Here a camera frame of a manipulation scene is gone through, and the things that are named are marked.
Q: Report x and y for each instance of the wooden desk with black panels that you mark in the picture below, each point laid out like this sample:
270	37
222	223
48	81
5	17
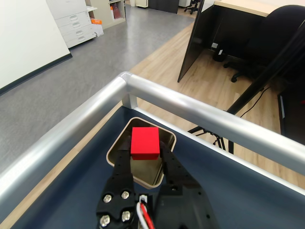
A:
197	40

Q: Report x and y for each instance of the black office chair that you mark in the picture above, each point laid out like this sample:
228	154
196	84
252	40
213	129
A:
278	35
193	6

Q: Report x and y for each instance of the black power adapter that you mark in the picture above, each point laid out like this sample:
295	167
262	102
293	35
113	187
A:
219	56

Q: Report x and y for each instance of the beige cabinet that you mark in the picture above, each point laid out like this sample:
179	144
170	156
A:
116	14

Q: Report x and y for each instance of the black tripod stand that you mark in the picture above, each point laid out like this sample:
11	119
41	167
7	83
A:
262	81

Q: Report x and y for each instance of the white filing cabinet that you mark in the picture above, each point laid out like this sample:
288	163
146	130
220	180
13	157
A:
76	23

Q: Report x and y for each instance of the cardboard box with orange label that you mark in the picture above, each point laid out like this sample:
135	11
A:
97	27

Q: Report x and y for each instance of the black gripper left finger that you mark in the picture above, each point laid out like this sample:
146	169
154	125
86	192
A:
116	190

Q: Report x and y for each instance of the square metal container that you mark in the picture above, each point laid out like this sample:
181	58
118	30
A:
147	174

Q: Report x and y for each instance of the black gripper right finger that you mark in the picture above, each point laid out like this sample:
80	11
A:
183	205

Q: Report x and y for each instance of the dark blue mat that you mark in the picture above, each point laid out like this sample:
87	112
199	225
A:
226	190

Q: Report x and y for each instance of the red cube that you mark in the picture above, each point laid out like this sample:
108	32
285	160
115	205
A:
145	143

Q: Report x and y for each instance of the aluminium table frame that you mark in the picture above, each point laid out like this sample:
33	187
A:
166	95

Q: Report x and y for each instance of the black cabinet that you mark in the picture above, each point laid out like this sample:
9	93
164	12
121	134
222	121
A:
294	114

